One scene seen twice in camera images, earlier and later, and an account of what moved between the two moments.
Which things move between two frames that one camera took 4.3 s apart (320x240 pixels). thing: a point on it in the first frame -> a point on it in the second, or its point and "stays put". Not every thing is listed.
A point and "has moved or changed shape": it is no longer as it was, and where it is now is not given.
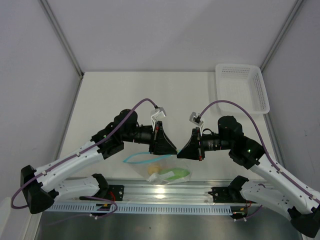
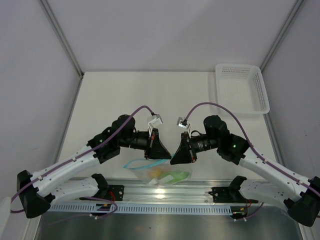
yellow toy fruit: [152, 169] has moved or changed shape
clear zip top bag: [159, 169] stays put
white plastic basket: [242, 84] stays put
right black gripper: [191, 150] -> [184, 154]
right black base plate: [222, 194] stays put
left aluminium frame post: [45, 6] stays put
